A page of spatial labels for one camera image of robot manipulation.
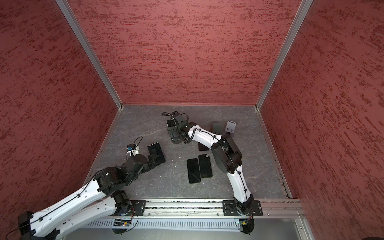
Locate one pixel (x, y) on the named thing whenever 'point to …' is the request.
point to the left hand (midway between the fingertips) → (148, 162)
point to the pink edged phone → (202, 147)
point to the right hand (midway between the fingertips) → (175, 131)
